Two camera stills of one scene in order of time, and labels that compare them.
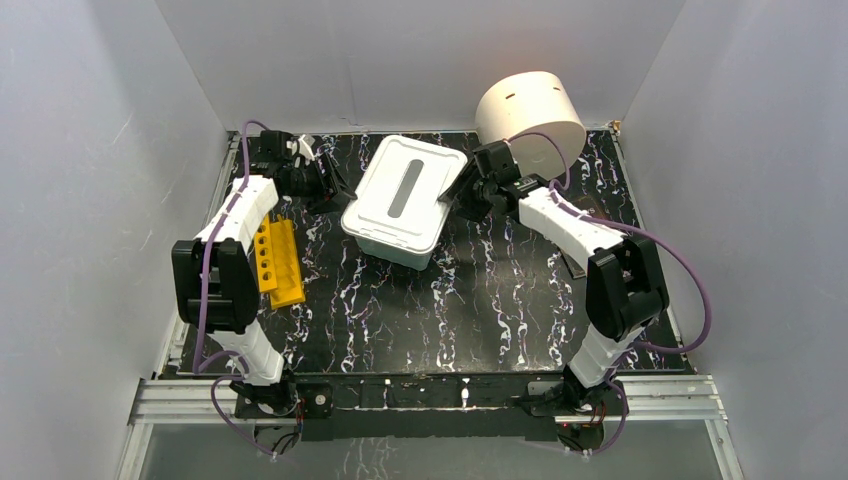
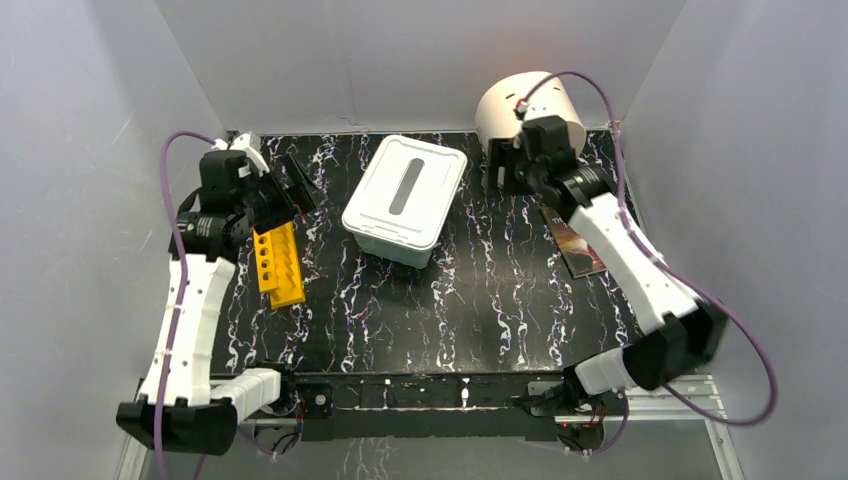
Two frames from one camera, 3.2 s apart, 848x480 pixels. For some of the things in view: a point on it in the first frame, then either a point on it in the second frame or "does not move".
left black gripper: (325, 187) to (276, 201)
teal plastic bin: (394, 254) does not move
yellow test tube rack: (278, 266) does not move
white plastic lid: (397, 198) does not move
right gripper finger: (464, 180) to (504, 163)
